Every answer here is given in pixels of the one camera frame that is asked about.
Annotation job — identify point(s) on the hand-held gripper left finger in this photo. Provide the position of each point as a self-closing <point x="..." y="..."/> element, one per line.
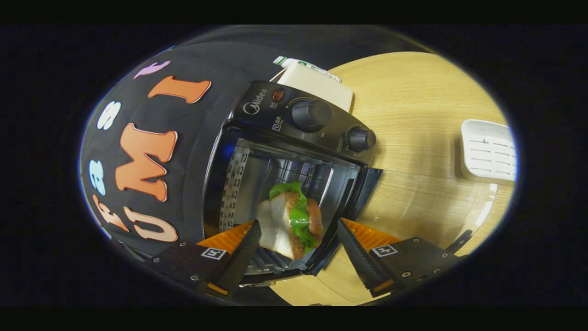
<point x="239" y="259"/>

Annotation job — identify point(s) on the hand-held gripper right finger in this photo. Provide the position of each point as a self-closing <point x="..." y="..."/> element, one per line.
<point x="358" y="259"/>

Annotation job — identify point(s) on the lettuce sandwich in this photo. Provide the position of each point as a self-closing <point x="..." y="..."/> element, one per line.
<point x="275" y="220"/>

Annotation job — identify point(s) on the black toaster oven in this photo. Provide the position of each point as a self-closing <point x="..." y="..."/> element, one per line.
<point x="262" y="112"/>

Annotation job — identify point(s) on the white pop-up toaster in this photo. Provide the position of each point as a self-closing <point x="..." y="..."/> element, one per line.
<point x="317" y="86"/>

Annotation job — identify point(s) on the white plastic tray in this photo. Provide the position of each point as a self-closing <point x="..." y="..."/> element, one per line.
<point x="489" y="151"/>

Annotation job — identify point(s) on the clear plastic water bottle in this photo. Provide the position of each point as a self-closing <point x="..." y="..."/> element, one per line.
<point x="304" y="63"/>

